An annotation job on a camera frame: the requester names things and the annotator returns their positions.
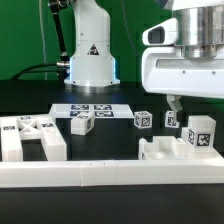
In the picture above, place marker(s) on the white boundary fence frame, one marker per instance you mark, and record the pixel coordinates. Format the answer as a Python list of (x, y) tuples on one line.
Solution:
[(110, 172)]

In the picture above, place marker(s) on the white tagged cube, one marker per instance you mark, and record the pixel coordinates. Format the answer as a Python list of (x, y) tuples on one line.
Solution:
[(143, 119), (170, 121)]

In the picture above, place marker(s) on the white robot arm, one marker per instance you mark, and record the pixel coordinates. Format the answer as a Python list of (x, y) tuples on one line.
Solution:
[(92, 65)]

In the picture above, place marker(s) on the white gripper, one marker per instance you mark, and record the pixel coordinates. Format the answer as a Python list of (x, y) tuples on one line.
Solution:
[(183, 58)]

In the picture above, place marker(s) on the white flat tagged plate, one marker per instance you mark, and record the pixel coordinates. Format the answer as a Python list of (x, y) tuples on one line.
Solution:
[(117, 111)]

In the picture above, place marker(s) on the white tagged cube left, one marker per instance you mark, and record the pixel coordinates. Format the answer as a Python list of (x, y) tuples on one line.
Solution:
[(143, 119)]

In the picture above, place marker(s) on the white tagged cube right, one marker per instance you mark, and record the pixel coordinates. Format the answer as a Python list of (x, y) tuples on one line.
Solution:
[(170, 121)]

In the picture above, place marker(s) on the white chair seat part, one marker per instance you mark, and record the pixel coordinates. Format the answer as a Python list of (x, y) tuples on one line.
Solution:
[(171, 148)]

